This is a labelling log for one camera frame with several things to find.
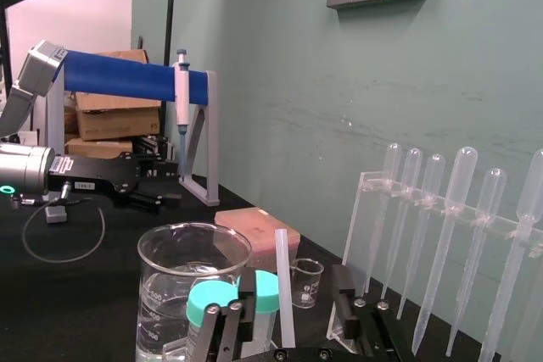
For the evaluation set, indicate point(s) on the grey pipette stand, blue bar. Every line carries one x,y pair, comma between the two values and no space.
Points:
127,78

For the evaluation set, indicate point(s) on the clear acrylic pipette rack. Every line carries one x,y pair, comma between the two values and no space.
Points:
354,218

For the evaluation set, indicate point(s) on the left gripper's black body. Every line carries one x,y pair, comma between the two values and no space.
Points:
93,175

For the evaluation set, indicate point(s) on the clear plastic transfer pipette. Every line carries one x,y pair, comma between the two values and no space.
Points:
495,190
464,175
412,169
532,188
434,175

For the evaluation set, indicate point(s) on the translucent white stirring rod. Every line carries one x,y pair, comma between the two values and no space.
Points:
283,277

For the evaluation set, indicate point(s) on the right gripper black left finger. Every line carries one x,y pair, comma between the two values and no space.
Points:
247,307

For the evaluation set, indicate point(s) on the black light stand pole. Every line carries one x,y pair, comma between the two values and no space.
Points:
170,10

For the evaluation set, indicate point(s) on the white and blue micropipette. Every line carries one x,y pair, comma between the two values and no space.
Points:
182,99

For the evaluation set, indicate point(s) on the large glass beaker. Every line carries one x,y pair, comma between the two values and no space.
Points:
169,252

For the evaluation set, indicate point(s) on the brown cardboard box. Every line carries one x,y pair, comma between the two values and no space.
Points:
97,146
119,118
127,57

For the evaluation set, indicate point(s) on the small glass beaker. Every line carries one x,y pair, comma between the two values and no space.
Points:
306,283

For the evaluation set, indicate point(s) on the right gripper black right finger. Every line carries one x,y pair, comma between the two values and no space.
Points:
344,294

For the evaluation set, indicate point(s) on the pink pipette tip box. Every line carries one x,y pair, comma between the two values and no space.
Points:
259,230

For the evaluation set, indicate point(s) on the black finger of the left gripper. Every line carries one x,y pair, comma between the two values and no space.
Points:
146,202
159,168

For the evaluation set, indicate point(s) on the black table cloth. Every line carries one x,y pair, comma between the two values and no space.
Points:
63,294

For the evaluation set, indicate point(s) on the small grey square block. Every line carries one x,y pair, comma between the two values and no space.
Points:
56,214

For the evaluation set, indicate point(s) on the teal-capped specimen cup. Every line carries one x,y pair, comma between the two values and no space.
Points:
210,299
267,290

